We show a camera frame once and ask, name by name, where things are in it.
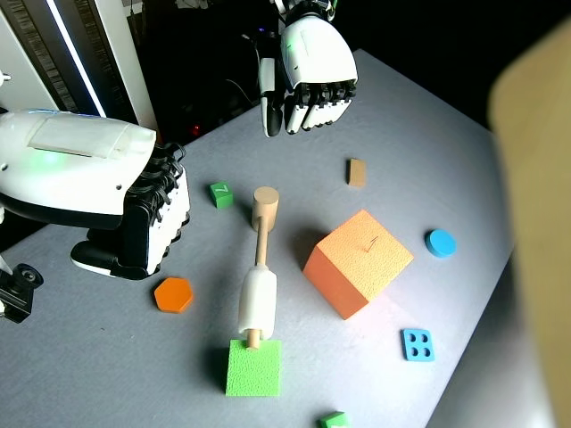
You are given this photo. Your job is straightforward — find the blue round disc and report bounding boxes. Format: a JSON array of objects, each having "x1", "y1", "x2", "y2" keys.
[{"x1": 424, "y1": 228, "x2": 458, "y2": 259}]

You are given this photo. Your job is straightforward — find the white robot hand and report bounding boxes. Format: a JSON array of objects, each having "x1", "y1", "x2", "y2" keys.
[
  {"x1": 0, "y1": 109, "x2": 192, "y2": 281},
  {"x1": 257, "y1": 11, "x2": 360, "y2": 138}
]

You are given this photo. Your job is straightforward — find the wooden mallet with white grip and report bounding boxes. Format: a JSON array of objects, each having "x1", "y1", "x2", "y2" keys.
[{"x1": 238, "y1": 185, "x2": 281, "y2": 350}]

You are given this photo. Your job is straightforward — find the small green cube numbered seven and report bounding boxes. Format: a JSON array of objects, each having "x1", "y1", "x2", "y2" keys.
[{"x1": 208, "y1": 181, "x2": 235, "y2": 210}]

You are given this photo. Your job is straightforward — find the orange hexagon block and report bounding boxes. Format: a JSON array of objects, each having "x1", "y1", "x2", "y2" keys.
[{"x1": 153, "y1": 276, "x2": 194, "y2": 315}]

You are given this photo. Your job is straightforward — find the thin white cable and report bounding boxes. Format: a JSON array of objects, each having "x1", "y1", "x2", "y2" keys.
[{"x1": 225, "y1": 78, "x2": 253, "y2": 106}]

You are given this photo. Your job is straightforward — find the blurred tan wooden board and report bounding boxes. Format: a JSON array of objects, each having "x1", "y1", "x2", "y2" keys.
[{"x1": 488, "y1": 17, "x2": 571, "y2": 428}]

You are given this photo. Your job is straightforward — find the large green foam block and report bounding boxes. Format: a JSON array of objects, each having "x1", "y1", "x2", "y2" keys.
[{"x1": 225, "y1": 338, "x2": 283, "y2": 398}]

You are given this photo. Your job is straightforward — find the small green cube lettered Y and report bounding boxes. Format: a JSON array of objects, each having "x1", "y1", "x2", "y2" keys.
[{"x1": 317, "y1": 411, "x2": 352, "y2": 428}]

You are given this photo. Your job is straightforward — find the tan wooden rectangular block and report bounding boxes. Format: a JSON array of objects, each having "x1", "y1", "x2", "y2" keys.
[{"x1": 346, "y1": 158, "x2": 368, "y2": 187}]

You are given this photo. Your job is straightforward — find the large orange foam cube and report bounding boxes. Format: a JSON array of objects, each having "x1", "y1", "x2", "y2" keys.
[{"x1": 302, "y1": 209, "x2": 415, "y2": 321}]

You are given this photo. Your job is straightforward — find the white panel with light strip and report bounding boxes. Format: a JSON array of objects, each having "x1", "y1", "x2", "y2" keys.
[{"x1": 0, "y1": 0, "x2": 158, "y2": 135}]

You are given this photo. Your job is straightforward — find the grey table cloth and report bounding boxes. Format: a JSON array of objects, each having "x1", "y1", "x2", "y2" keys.
[{"x1": 0, "y1": 47, "x2": 518, "y2": 428}]

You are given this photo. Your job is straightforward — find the blue square block four holes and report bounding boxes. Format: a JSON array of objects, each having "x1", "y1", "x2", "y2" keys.
[{"x1": 400, "y1": 328, "x2": 436, "y2": 363}]

